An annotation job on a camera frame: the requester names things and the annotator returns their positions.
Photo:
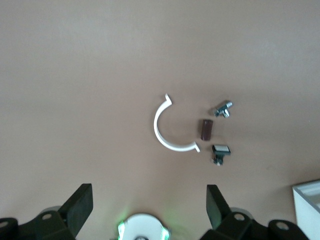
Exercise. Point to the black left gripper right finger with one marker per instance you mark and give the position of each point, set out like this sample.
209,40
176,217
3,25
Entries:
215,207

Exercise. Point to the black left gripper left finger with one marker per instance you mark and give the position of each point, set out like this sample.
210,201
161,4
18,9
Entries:
77,207

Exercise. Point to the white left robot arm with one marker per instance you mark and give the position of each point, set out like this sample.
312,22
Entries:
143,227

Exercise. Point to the white drawer cabinet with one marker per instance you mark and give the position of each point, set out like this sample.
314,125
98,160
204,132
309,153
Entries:
307,212

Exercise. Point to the small black connector block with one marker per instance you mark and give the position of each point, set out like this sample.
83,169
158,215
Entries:
221,148

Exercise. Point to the brown terminal block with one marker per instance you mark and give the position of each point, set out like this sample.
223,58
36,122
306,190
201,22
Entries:
206,130

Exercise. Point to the silver metal fitting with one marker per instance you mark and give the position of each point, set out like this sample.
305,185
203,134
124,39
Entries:
222,110

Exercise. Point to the brown table cover sheet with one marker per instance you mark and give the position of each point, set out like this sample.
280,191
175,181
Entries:
75,75

